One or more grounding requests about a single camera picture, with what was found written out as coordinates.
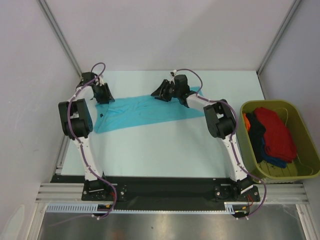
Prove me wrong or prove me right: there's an olive green plastic bin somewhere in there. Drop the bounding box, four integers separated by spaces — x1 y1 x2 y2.
236 100 320 184

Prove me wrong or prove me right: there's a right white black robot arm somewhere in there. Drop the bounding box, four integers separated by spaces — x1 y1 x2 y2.
150 74 254 201

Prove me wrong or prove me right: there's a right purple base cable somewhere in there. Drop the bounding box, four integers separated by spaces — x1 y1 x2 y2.
234 183 266 221

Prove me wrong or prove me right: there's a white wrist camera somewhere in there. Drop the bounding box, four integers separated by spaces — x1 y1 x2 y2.
169 69 177 82
95 75 105 86

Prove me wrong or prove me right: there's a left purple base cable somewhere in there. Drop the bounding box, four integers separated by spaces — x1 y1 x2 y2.
48 191 118 227

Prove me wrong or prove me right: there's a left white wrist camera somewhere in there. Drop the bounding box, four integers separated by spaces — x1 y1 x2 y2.
95 75 105 86

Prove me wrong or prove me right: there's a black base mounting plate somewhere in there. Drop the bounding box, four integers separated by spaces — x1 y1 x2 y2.
51 175 262 211

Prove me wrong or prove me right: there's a blue t shirt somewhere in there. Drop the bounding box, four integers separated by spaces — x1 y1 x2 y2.
260 137 287 169

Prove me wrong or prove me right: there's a right aluminium frame post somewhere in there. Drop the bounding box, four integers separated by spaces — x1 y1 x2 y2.
256 0 303 78

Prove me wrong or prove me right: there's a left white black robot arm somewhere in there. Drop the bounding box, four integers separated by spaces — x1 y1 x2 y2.
58 71 115 200

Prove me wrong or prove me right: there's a white slotted cable duct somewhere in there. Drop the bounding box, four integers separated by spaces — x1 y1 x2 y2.
46 203 248 215

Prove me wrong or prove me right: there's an aluminium frame post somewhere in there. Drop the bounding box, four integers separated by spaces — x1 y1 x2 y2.
256 0 303 78
36 0 82 77

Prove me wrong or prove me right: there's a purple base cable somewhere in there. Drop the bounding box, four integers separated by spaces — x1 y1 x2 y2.
234 183 266 221
48 191 118 227

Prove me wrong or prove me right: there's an orange t shirt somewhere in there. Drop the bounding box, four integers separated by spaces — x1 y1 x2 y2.
242 113 251 132

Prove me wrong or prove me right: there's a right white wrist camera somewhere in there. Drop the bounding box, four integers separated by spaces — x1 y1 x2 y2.
169 69 177 82

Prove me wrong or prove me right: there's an aluminium front rail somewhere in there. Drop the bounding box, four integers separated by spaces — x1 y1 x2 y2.
35 183 309 205

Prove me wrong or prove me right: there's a black t shirt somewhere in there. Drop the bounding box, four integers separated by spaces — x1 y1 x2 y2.
246 112 266 163

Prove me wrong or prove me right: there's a turquoise t shirt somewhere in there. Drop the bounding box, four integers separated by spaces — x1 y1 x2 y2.
93 95 204 134

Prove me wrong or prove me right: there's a left aluminium frame post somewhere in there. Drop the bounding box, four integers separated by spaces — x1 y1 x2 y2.
36 0 82 77

